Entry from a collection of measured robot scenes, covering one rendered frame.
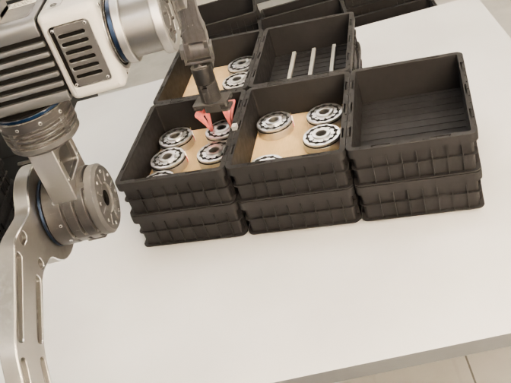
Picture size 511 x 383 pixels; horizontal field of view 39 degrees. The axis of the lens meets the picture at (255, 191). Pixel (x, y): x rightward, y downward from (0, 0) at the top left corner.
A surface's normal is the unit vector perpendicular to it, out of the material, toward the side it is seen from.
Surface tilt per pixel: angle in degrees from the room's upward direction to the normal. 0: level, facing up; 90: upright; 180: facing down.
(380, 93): 90
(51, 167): 90
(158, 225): 90
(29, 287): 90
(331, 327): 0
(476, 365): 0
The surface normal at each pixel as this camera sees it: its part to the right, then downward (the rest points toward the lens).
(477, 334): -0.26, -0.78
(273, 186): -0.14, 0.61
